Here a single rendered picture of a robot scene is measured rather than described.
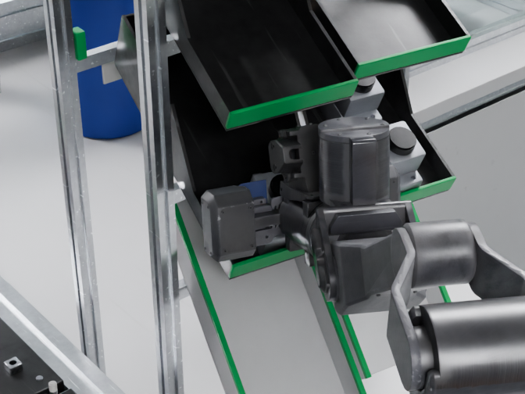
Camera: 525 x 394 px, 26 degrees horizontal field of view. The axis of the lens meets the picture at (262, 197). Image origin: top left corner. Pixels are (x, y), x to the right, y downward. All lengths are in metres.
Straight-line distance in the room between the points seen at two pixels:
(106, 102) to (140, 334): 0.54
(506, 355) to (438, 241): 0.10
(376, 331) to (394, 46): 0.34
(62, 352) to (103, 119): 0.68
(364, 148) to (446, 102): 1.26
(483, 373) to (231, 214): 0.42
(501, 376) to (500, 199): 1.80
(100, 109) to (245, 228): 0.99
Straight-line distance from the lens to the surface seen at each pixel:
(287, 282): 1.23
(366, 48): 1.11
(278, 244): 1.08
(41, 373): 1.33
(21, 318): 1.44
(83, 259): 1.33
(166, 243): 1.15
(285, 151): 0.95
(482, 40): 2.33
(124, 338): 1.53
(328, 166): 0.90
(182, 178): 1.11
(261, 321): 1.21
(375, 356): 1.28
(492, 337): 0.62
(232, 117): 0.97
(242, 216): 0.99
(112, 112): 1.96
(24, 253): 1.71
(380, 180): 0.90
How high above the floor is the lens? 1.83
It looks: 32 degrees down
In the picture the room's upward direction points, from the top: straight up
